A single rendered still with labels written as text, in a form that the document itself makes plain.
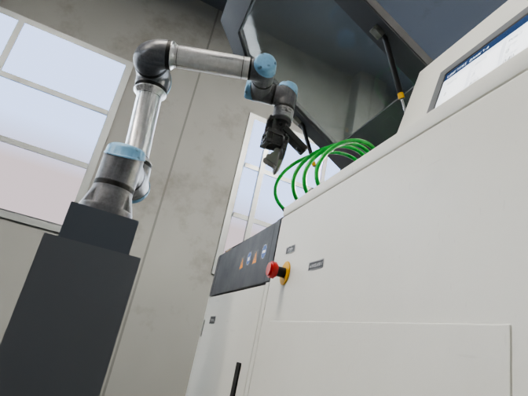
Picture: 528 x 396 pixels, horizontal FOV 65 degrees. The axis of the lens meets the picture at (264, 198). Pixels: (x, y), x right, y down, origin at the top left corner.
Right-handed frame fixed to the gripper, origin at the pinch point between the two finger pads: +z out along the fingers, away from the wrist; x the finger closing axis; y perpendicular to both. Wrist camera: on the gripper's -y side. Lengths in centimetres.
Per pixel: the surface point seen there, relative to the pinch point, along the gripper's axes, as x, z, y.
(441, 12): -76, -201, -123
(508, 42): 72, -13, -24
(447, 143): 92, 31, 6
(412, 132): 85, 26, 6
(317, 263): 60, 42, 7
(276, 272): 46, 43, 9
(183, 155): -164, -64, 26
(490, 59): 68, -12, -24
